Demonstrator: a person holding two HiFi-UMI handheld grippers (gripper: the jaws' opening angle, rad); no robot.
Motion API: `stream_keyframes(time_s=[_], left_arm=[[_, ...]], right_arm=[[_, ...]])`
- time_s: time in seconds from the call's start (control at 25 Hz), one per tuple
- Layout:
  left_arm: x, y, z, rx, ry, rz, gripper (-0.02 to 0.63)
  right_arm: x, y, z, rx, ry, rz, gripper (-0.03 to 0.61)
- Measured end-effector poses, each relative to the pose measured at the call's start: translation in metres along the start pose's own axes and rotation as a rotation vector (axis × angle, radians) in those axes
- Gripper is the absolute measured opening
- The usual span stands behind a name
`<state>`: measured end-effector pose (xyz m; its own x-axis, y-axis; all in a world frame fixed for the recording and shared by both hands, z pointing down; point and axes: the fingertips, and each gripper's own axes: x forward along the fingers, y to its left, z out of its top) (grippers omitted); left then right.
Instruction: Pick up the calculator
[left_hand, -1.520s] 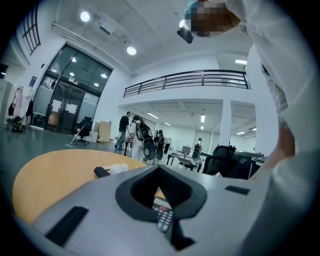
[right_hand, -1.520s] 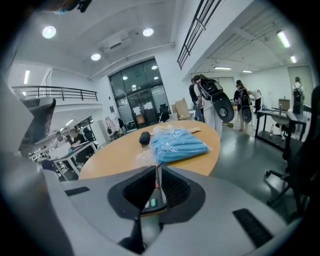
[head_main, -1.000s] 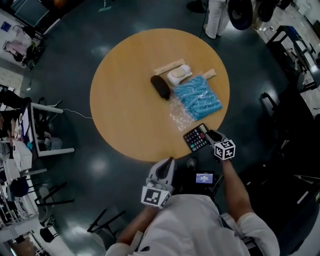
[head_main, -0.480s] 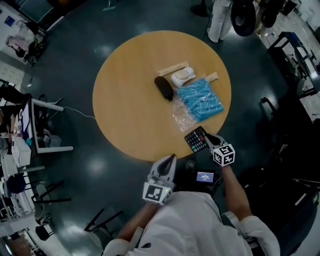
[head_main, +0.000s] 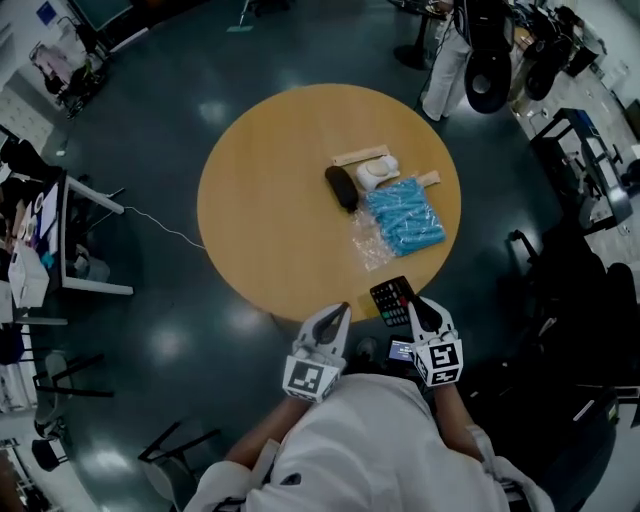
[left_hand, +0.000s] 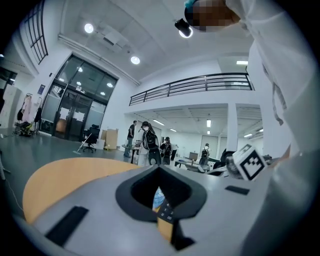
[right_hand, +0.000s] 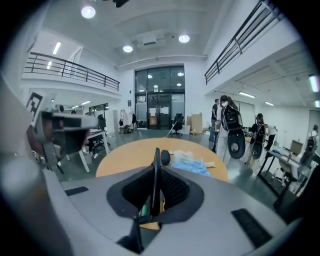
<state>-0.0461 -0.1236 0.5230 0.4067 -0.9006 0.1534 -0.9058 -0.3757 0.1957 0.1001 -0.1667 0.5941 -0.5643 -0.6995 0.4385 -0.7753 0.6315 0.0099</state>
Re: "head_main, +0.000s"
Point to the white cream rounded device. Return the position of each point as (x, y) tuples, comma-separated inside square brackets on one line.
[(377, 171)]

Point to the black calculator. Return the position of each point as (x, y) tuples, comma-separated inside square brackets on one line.
[(392, 299)]

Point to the clear plastic bag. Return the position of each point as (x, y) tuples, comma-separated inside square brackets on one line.
[(367, 245)]

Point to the black oval case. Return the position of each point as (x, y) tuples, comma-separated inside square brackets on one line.
[(342, 190)]

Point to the person's right forearm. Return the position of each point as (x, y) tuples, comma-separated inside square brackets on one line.
[(452, 415)]

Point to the small wooden block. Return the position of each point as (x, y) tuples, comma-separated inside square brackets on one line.
[(429, 178)]

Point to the black frame chair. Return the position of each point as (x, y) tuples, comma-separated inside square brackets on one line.
[(172, 450), (70, 375)]

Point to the person's left forearm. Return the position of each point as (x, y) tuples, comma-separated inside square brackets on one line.
[(272, 435)]

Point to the wooden ruler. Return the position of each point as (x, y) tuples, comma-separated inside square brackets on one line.
[(360, 153)]

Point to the person's white shirt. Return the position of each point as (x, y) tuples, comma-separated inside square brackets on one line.
[(370, 450)]

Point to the black equipment cart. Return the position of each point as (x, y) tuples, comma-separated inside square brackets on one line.
[(585, 155)]

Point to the black device with screen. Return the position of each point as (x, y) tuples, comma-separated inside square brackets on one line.
[(400, 350)]

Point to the white cardboard box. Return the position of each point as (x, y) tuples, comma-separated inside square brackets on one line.
[(27, 277)]

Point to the black round stand base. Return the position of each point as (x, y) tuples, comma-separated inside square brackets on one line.
[(409, 52)]

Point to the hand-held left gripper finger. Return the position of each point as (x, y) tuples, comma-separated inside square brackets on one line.
[(342, 330), (320, 316)]

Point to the black office chair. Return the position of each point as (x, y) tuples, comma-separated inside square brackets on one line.
[(570, 290)]

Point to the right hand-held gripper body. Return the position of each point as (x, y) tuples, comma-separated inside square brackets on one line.
[(440, 362)]

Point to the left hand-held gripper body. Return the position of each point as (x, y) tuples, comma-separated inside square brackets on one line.
[(305, 376)]

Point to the person's grey shoe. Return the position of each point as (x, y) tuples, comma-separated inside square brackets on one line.
[(366, 348)]

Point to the green floor mop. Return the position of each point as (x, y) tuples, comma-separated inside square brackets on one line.
[(241, 22)]

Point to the white framed desk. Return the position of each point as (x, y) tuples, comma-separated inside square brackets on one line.
[(67, 235)]

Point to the bag of blue tubes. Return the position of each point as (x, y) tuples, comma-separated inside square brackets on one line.
[(405, 220)]

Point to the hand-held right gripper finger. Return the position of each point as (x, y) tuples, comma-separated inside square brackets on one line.
[(440, 316), (416, 317)]

